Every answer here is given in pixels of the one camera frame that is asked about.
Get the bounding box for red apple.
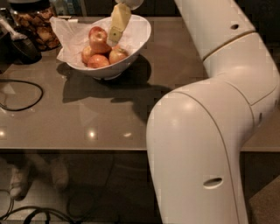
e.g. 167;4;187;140
108;48;129;64
112;44;120;50
81;45;95;65
88;26;111;54
87;54;110;68

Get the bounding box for white ceramic bowl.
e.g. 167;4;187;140
66;15;151;80

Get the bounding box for left white shoe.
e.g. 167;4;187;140
10;164;30;200

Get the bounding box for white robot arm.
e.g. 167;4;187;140
146;0;279;224

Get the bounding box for right white shoe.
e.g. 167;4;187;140
50;157;69;191

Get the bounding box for black cable on table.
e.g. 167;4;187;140
0;78;45;112

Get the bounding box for black round appliance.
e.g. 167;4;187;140
0;8;43;66

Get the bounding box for white shoe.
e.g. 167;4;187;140
50;157;69;191
10;164;30;200

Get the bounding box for black floor cables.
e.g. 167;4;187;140
0;154;122;224

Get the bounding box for white paper liner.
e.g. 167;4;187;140
51;15;151;71

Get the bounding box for glass jar of snacks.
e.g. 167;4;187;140
7;0;60;51

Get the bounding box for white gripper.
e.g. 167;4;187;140
108;0;144;44

